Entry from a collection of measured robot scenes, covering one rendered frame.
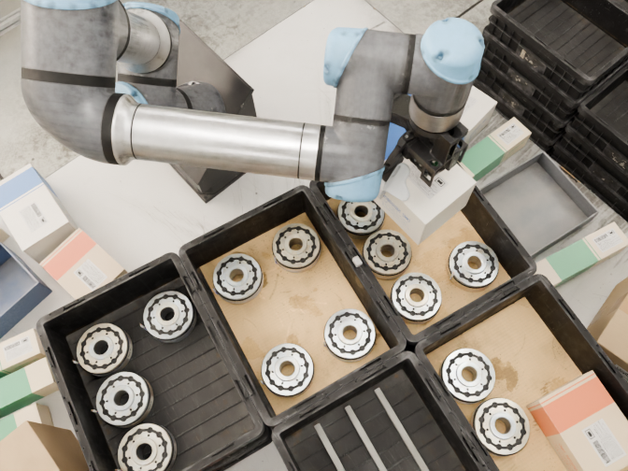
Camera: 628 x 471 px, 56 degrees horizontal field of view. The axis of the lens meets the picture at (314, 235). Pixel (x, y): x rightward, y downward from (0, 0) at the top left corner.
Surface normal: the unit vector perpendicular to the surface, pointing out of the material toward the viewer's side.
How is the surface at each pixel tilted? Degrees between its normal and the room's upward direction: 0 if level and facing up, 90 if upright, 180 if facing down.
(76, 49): 49
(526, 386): 0
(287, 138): 13
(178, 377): 0
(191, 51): 44
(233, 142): 32
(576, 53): 0
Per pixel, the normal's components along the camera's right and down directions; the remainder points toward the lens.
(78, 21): 0.49, 0.26
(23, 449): -0.04, -0.39
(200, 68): -0.54, 0.15
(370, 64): -0.11, 0.23
